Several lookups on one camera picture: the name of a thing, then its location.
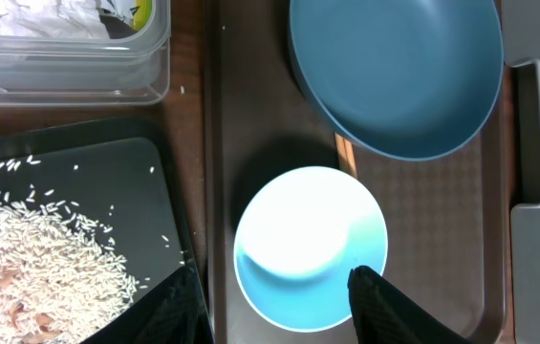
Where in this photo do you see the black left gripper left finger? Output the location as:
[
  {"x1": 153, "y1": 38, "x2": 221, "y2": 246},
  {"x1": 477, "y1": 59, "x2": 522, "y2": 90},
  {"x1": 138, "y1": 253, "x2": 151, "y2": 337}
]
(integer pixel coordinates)
[{"x1": 83, "y1": 267, "x2": 215, "y2": 344}]

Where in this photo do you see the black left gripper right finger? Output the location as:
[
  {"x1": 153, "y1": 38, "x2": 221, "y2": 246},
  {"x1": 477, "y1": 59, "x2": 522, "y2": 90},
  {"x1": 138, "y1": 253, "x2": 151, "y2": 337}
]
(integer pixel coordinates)
[{"x1": 348, "y1": 266, "x2": 468, "y2": 344}]

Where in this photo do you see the light blue bowl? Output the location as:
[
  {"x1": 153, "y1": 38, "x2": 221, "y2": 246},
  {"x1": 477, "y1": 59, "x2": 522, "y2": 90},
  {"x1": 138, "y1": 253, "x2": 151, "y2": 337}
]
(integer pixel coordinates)
[{"x1": 233, "y1": 166, "x2": 388, "y2": 333}]

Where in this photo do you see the rice grains pile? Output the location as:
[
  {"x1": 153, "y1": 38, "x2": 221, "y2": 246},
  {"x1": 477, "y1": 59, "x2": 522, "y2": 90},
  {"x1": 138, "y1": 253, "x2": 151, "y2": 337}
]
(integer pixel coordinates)
[{"x1": 0, "y1": 192, "x2": 146, "y2": 343}]

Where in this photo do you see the dark blue plate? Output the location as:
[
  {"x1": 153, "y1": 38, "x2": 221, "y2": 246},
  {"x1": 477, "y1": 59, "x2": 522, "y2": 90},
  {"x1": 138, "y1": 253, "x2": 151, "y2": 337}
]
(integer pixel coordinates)
[{"x1": 288, "y1": 0, "x2": 504, "y2": 161}]

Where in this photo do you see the white tissue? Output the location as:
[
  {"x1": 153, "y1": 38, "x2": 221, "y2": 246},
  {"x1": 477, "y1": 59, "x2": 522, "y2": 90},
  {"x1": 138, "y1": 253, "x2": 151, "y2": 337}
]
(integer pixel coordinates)
[{"x1": 0, "y1": 0, "x2": 109, "y2": 39}]

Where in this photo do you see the yellow silver snack wrapper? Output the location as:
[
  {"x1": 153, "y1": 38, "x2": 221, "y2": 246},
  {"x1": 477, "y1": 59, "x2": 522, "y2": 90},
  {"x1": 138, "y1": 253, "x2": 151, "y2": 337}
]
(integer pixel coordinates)
[{"x1": 98, "y1": 0, "x2": 153, "y2": 31}]

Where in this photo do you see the clear plastic waste bin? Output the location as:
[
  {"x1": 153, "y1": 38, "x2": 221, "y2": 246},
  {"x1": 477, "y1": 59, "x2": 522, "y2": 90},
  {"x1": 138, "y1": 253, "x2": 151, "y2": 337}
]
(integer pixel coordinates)
[{"x1": 0, "y1": 0, "x2": 171, "y2": 107}]

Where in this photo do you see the brown serving tray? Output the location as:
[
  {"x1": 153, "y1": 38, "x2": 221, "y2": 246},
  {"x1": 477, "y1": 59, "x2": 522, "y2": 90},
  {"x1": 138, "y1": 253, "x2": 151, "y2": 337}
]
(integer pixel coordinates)
[{"x1": 205, "y1": 0, "x2": 512, "y2": 343}]

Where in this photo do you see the black plastic tray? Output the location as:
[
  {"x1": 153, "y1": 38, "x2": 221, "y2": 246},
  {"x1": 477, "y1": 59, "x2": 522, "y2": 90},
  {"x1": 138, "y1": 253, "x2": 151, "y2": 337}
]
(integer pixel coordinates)
[{"x1": 0, "y1": 118, "x2": 199, "y2": 305}]

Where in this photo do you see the wooden chopstick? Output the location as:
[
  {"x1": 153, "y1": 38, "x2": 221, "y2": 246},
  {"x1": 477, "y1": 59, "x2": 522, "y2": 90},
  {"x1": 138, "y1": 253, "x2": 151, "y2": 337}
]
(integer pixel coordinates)
[{"x1": 335, "y1": 134, "x2": 357, "y2": 179}]

